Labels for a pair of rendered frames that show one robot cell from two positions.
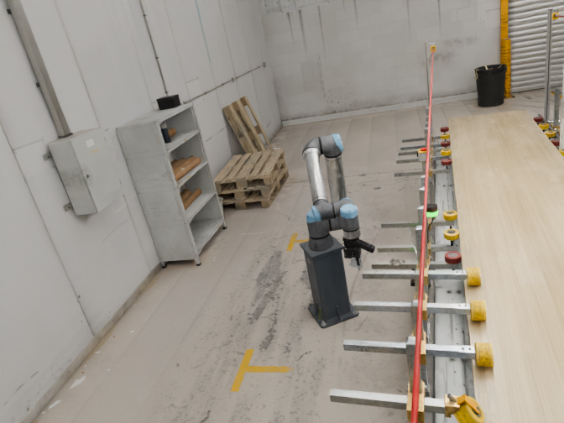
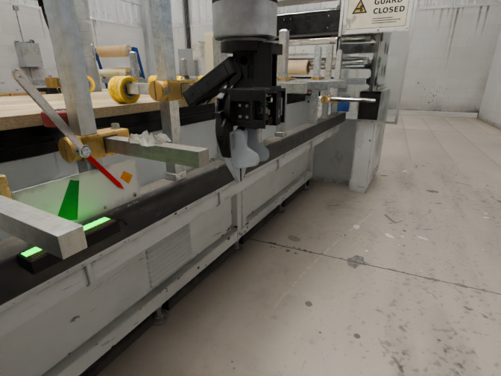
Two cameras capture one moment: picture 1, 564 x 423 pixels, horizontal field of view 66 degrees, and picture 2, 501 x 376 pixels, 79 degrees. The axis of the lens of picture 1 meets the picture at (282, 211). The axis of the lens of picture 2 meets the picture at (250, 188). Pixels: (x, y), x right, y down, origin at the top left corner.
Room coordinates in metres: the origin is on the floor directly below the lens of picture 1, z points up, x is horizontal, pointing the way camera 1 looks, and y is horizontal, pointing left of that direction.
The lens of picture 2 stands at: (2.56, -0.28, 0.98)
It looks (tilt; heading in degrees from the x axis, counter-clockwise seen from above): 21 degrees down; 187
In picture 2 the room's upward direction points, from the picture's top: straight up
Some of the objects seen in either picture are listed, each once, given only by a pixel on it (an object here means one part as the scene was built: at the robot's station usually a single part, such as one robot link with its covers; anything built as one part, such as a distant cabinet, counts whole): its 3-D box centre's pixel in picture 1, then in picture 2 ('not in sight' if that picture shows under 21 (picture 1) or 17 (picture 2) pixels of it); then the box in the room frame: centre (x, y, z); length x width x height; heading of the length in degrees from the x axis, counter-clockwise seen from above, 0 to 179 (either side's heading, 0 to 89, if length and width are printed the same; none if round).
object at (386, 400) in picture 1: (385, 400); (304, 83); (1.06, -0.20, 0.95); 0.36 x 0.03 x 0.03; 68
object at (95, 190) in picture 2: not in sight; (89, 195); (2.02, -0.68, 0.75); 0.26 x 0.01 x 0.10; 158
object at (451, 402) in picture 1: (462, 407); not in sight; (0.97, -0.42, 0.95); 0.10 x 0.04 x 0.10; 68
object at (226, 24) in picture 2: (352, 232); (245, 25); (2.08, -0.34, 1.05); 0.10 x 0.09 x 0.05; 158
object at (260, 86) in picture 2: (352, 246); (250, 86); (2.09, -0.33, 0.97); 0.09 x 0.08 x 0.12; 68
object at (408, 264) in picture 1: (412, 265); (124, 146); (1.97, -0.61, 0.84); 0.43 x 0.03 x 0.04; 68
